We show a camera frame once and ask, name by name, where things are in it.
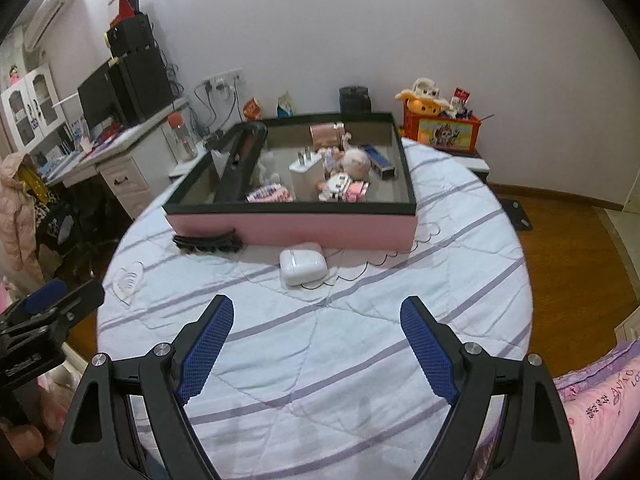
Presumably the black hair comb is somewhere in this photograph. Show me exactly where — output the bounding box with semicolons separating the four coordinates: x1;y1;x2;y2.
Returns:
172;230;244;254

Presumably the white earbuds case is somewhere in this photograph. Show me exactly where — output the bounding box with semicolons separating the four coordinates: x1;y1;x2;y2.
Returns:
279;242;328;287

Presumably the pastel brick block model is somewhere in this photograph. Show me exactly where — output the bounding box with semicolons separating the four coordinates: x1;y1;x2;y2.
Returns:
246;183;293;203

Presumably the black tv remote control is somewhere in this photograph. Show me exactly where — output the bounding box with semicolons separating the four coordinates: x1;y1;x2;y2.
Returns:
214;122;268;203

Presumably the white power adapter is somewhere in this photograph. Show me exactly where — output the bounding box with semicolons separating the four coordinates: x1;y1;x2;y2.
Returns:
288;146;324;202

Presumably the pink white brick figure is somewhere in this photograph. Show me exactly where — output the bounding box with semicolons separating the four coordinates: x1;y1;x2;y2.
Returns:
318;172;369;203

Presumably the blue gold rectangular pack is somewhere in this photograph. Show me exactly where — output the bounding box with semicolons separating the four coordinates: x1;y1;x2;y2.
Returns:
360;144;396;180

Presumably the rose gold metal canister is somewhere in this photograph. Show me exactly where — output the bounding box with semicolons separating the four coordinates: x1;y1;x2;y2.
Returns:
309;122;346;150

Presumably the white cat shaped cup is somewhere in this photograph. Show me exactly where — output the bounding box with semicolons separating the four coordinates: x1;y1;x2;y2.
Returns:
253;151;281;186

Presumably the left hand thumb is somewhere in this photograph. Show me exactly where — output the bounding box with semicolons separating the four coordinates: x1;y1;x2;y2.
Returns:
1;424;44;460

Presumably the pink floral bedding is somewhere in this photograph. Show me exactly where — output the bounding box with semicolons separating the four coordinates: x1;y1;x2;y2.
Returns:
554;340;639;479

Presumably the white desk with drawers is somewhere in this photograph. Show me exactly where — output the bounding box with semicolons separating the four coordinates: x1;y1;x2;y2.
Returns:
48;98;189;219

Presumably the white glass door cabinet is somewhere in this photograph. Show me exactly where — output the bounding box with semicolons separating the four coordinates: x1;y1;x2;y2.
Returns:
1;64;66;153

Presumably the black computer monitor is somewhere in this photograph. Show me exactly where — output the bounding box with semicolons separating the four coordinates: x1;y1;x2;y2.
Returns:
78;62;119;130

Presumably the bottle with orange cap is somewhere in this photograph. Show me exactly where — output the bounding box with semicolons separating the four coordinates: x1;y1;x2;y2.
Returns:
167;112;196;162

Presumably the white striped quilt cover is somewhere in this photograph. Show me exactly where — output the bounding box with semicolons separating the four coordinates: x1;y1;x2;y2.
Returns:
96;142;533;479

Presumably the black computer tower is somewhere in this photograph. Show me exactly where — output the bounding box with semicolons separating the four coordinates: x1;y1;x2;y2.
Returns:
106;47;175;127

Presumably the black speaker box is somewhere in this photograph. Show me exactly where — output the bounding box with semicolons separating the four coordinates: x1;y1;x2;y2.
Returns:
106;13;154;58

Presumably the orange snack bag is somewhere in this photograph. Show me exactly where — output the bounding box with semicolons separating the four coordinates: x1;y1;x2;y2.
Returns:
242;98;262;122

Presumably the white air conditioner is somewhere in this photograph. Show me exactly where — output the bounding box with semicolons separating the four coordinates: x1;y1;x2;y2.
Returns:
23;0;74;52

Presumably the pink box with black rim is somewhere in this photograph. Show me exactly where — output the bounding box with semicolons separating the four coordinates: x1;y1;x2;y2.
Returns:
164;113;418;250

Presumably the orange toy storage box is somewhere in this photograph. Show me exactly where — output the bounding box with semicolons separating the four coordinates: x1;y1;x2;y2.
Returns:
402;106;482;154

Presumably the yellow plush toy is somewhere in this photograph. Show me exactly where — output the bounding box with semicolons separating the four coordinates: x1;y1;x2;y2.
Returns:
395;78;456;117

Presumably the black cylindrical appliance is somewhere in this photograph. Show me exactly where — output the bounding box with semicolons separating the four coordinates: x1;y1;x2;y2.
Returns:
338;86;371;115

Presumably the white wall power strip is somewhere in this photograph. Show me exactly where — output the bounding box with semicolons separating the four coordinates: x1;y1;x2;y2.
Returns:
202;68;245;88

